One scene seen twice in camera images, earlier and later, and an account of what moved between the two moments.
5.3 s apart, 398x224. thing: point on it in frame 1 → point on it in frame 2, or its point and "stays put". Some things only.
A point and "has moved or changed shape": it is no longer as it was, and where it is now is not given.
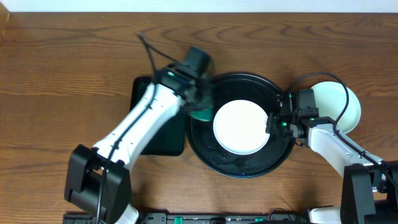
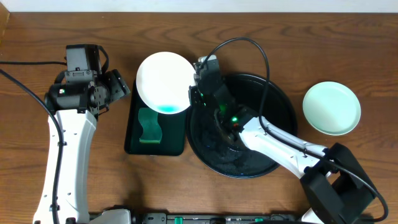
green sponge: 205,114 has moved or changed shape
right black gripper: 271,125 → 195,99
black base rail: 298,218 stays put
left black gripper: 201,101 → 117,84
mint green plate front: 331,98 stays put
